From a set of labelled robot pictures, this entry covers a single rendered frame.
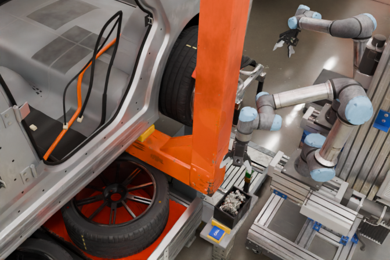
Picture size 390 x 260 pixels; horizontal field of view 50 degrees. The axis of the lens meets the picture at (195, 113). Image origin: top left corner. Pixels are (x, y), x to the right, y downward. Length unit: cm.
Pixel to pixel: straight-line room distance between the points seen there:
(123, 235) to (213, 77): 105
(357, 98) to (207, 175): 97
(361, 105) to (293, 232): 125
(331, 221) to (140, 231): 104
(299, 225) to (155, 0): 171
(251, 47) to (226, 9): 307
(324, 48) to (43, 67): 326
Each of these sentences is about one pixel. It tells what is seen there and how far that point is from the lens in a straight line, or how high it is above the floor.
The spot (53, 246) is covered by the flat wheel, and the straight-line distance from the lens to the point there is 250.
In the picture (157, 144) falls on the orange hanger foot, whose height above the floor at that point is 68.
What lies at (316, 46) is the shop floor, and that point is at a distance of 507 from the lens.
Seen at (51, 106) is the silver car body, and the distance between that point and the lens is 282.
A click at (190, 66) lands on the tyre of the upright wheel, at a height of 110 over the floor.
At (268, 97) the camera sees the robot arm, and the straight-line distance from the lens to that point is 203.
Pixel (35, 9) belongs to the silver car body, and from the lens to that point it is 336.
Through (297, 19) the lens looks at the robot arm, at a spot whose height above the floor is 128.
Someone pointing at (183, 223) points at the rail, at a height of 39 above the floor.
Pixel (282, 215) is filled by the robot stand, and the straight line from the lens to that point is 297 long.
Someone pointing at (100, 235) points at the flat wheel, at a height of 50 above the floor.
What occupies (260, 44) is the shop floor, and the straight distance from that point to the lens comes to 490.
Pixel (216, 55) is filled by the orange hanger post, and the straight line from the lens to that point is 190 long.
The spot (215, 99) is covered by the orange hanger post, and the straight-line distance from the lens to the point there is 204.
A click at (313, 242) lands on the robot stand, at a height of 21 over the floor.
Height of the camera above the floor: 259
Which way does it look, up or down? 42 degrees down
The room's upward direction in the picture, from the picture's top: 4 degrees clockwise
